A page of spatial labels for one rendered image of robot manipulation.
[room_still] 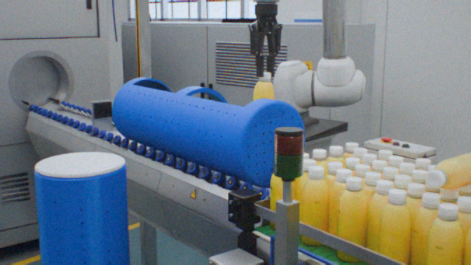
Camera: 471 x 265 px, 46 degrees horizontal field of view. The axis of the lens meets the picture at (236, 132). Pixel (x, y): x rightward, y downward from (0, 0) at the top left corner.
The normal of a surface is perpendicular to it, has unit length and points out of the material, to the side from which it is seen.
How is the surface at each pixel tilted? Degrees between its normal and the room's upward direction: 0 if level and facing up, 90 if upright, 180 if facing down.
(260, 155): 90
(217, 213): 70
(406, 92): 90
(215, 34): 90
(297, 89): 90
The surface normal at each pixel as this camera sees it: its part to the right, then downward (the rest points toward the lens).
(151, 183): -0.74, -0.21
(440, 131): -0.69, 0.15
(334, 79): -0.21, 0.25
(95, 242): 0.47, 0.18
